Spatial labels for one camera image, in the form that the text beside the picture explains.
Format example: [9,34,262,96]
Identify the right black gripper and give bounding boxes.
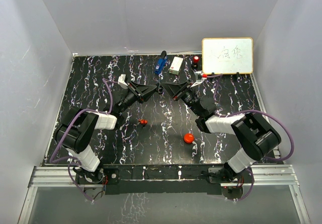
[162,80,202,116]

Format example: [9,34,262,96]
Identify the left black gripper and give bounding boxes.
[118,81,157,114]

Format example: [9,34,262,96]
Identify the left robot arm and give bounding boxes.
[53,81,163,183]

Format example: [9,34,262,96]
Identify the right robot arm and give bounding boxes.
[161,81,281,182]

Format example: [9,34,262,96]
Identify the red round case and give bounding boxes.
[183,133,195,144]

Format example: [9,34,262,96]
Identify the white rectangular box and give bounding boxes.
[169,56,183,75]

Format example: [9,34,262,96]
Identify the red earbud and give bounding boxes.
[139,119,147,125]

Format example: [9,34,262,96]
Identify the blue stapler tool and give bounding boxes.
[154,50,168,74]

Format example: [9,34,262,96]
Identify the red cap black bottle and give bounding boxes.
[192,55,199,68]

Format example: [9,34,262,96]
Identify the white dry-erase board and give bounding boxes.
[202,37,254,74]

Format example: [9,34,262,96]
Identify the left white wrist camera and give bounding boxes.
[118,74,128,89]

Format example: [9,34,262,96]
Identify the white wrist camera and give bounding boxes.
[118,74,128,89]
[192,70,207,87]

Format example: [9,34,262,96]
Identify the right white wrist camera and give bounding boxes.
[192,70,207,87]

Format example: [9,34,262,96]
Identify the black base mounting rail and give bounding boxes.
[75,164,254,197]

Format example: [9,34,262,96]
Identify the aluminium frame rail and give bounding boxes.
[19,164,310,223]

